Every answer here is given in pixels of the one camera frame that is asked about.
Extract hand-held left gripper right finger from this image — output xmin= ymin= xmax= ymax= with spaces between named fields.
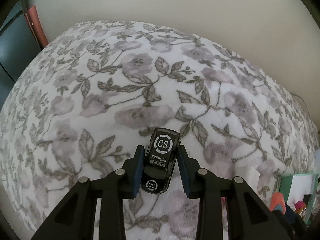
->
xmin=176 ymin=146 xmax=284 ymax=240

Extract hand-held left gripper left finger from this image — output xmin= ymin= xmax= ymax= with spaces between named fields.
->
xmin=31 ymin=145 xmax=145 ymax=240

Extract black toy car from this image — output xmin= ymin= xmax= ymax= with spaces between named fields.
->
xmin=139 ymin=127 xmax=182 ymax=195

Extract teal cardboard box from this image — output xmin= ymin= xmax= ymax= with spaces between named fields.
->
xmin=280 ymin=174 xmax=320 ymax=228

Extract brown dog figure pink outfit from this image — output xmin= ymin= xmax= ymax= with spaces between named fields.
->
xmin=295 ymin=201 xmax=307 ymax=214

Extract coral and blue plastic toy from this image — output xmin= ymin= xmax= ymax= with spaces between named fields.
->
xmin=271 ymin=192 xmax=287 ymax=213

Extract floral blanket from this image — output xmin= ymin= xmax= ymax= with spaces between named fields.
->
xmin=0 ymin=20 xmax=320 ymax=240

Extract blue cabinet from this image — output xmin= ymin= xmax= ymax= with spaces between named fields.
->
xmin=0 ymin=12 xmax=43 ymax=105

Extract pink furniture panel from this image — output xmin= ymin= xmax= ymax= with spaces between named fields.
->
xmin=24 ymin=5 xmax=49 ymax=49

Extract thin white cable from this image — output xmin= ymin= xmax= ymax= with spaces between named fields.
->
xmin=291 ymin=92 xmax=310 ymax=115

